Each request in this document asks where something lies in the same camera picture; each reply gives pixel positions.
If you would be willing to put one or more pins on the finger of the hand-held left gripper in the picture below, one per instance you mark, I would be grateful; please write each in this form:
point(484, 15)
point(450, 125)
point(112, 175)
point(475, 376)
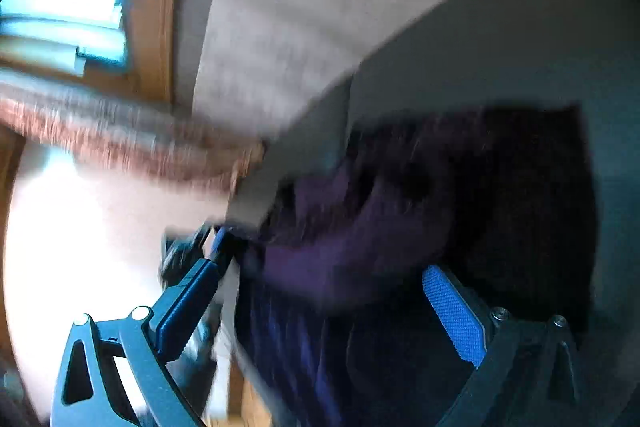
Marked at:
point(218, 244)

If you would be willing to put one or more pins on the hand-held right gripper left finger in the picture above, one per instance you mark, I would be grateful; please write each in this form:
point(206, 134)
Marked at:
point(175, 312)

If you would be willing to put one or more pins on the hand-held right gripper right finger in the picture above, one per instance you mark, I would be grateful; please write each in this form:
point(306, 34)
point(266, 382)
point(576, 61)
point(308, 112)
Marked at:
point(455, 317)

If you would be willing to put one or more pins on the dark purple garment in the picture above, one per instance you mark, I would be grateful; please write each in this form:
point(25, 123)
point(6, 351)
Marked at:
point(500, 187)

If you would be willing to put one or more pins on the red floral patterned curtain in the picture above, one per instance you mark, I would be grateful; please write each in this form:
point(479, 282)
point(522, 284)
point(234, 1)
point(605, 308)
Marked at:
point(125, 132)

